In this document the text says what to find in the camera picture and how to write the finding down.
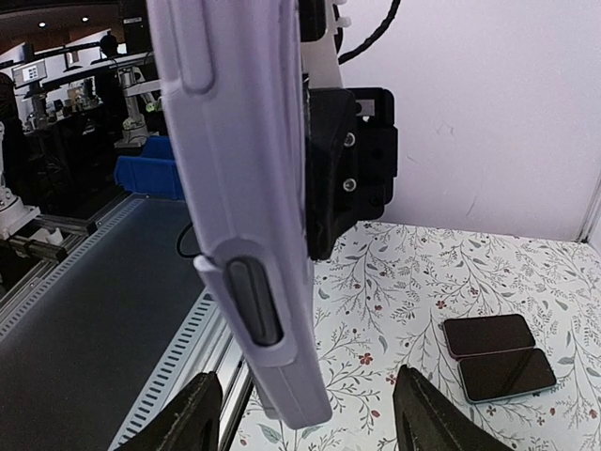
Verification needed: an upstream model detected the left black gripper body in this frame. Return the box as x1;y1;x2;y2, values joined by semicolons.
300;1;399;261

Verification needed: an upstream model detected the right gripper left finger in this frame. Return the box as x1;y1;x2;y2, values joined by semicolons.
117;372;223;451

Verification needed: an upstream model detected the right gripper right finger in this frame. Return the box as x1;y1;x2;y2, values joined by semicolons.
393;365;509;451

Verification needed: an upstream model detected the black phone teal edge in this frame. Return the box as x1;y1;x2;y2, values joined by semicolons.
458;349;557;404

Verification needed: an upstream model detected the lilac phone case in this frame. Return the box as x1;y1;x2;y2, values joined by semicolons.
147;0;332;429

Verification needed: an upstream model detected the black phone left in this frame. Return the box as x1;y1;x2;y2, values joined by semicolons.
441;314;535;360

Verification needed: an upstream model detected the floral patterned table mat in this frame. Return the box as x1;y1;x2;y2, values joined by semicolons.
232;222;600;450

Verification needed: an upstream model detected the blue plastic bin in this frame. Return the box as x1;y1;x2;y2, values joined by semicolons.
114;136;184;200

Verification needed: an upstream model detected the slotted cable duct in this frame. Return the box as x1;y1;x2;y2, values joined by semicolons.
111;289;216;449

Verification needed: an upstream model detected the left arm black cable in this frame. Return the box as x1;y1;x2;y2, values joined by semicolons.
337;0;403;67

